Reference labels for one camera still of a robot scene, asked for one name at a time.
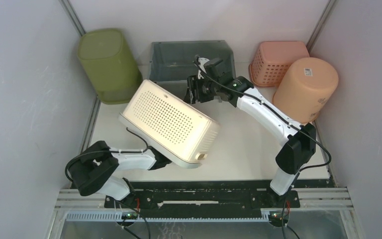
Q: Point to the orange plastic bucket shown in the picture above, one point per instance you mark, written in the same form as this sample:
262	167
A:
305	89

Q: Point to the green perforated waste bin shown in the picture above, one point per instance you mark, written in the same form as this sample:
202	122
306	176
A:
109	64

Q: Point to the left aluminium frame post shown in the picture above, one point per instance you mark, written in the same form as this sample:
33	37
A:
75	20

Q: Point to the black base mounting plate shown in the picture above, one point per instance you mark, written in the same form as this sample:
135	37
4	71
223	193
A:
303	189

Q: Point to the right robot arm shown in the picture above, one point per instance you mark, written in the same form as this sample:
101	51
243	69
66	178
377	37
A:
297	141

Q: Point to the aluminium front rail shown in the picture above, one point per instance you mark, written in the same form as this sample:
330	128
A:
214	205

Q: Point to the grey plastic storage bin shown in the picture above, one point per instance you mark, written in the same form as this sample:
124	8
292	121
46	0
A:
172	62

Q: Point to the cream perforated plastic basket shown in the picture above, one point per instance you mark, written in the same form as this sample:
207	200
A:
177	130

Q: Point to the right aluminium frame post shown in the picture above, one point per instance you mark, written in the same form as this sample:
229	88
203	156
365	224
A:
320	24

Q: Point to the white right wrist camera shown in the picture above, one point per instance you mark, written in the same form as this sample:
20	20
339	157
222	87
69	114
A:
201	62

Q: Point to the aluminium frame post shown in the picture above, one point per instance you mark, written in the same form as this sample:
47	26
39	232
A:
320	24
75	20

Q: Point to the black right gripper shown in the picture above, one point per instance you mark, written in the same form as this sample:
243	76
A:
192	83

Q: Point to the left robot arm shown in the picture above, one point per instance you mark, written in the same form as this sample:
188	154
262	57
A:
92	171

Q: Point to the pink perforated plastic basket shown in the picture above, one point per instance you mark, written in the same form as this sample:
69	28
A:
273	59

